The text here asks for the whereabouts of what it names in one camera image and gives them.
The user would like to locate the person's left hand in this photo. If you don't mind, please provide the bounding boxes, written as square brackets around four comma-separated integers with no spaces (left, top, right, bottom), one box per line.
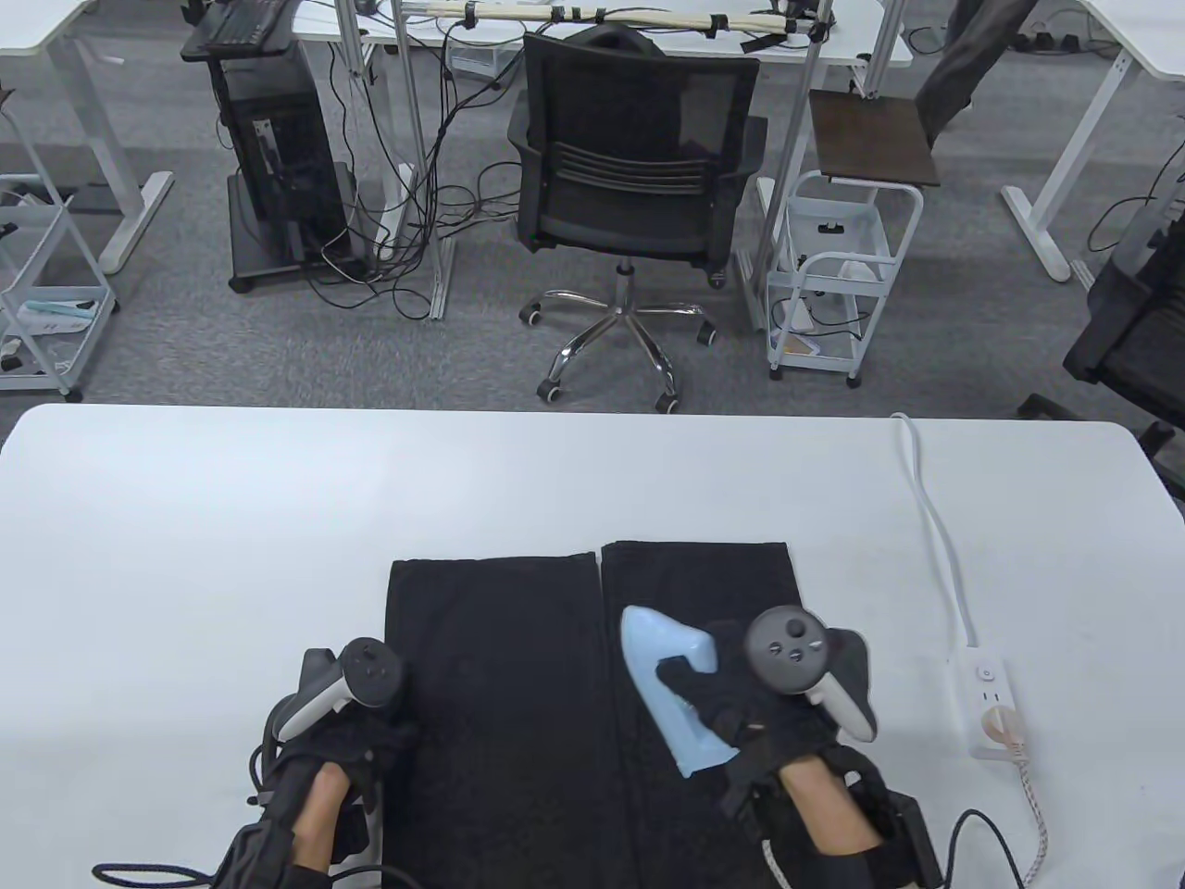
[259,662,419,816]

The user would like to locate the person's right hand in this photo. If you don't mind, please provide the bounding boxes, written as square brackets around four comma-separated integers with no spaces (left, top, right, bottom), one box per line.
[655,619,876,816]

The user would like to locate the white and black controller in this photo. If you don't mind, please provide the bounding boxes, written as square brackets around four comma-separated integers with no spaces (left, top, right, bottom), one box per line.
[276,637,405,742]
[745,605,879,744]

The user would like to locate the light blue electric iron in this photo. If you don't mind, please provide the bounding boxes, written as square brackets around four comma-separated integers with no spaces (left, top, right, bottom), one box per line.
[618,605,742,781]

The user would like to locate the black trousers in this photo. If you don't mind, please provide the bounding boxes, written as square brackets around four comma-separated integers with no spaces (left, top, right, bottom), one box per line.
[381,540,839,889]

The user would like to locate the braided iron cord with plug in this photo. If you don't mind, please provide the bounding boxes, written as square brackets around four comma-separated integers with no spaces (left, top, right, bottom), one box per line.
[981,706,1052,889]

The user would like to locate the person's left forearm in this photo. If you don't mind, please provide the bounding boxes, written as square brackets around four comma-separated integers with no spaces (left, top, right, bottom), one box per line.
[289,761,353,871]

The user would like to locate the person's right forearm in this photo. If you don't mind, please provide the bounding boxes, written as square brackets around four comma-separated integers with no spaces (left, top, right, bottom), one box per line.
[782,755,885,858]

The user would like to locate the white power strip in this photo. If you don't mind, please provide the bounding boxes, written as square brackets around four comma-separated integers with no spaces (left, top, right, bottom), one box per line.
[946,648,1029,762]

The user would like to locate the white table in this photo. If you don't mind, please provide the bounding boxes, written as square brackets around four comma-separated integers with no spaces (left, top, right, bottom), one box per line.
[0,403,1185,889]

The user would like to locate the black mesh office chair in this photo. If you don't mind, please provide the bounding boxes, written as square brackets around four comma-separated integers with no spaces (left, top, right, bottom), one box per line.
[507,23,771,415]

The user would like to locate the black padded chair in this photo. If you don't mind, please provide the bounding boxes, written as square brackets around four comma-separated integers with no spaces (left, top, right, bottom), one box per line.
[1018,199,1185,501]

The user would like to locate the dark brown board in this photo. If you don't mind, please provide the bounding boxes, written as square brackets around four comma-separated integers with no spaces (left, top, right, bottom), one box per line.
[808,90,942,188]

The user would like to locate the black computer tower on stand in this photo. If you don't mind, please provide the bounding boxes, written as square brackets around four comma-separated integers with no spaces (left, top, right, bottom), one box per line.
[181,0,385,294]

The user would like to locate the white desk with white legs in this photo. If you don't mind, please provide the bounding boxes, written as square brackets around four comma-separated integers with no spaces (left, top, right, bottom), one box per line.
[1000,0,1185,283]
[0,0,175,276]

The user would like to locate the black keyboard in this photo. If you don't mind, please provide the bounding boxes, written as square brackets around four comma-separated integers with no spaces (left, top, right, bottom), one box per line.
[206,0,290,49]

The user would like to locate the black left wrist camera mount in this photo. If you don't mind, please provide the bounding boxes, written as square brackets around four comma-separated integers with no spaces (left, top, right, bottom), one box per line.
[213,741,385,889]

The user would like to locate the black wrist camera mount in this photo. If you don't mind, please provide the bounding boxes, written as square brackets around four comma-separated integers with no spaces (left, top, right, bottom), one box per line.
[213,741,385,889]
[722,745,945,889]

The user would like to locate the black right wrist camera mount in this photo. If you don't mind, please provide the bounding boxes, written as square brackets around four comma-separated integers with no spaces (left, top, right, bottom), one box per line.
[722,745,945,889]

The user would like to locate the black glove cable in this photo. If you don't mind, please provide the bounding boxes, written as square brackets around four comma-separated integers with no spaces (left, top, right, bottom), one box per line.
[944,808,1027,889]
[91,861,408,889]

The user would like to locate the white power strip cord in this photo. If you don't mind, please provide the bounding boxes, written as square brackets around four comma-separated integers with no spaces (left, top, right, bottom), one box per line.
[889,412,978,649]

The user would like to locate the white wire trolley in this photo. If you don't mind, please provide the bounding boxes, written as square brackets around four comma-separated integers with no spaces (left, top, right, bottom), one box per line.
[765,169,925,388]
[0,88,119,402]

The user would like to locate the tangle of black floor cables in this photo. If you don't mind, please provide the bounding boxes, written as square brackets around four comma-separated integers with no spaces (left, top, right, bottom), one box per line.
[306,19,529,320]

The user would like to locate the white desk with aluminium frame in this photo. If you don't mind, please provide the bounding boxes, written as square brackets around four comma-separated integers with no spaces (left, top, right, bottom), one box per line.
[292,0,913,332]

